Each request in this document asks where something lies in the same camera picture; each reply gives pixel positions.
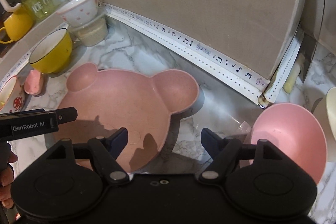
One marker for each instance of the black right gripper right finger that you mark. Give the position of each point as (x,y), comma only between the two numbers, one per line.
(224,153)

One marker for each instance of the cream round bowl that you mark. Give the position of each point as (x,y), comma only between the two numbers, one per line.
(331,109)

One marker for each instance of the small pink animal dish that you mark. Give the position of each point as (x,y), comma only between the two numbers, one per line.
(34,83)

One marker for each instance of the pink round bowl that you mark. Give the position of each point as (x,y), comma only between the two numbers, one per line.
(297,134)

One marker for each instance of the person's left hand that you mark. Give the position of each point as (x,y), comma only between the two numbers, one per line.
(7,175)

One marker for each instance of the white bowl with pink hearts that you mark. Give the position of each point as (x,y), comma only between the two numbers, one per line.
(78,12)

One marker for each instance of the white bowl with red mushroom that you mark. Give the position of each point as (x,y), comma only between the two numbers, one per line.
(12,96)

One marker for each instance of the pink bear-shaped plate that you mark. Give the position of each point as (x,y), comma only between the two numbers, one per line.
(111,99)

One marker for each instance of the yellow mug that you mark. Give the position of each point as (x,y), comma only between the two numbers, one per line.
(17,25)

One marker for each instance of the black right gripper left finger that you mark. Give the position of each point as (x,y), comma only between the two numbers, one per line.
(104,152)

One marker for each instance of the cleaver with wooden handle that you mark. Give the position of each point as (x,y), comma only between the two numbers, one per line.
(312,21)

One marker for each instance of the yellow bowl with dark rim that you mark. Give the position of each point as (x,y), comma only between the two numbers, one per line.
(52,54)

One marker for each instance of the white music-note edge strip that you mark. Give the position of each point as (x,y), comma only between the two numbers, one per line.
(239,77)

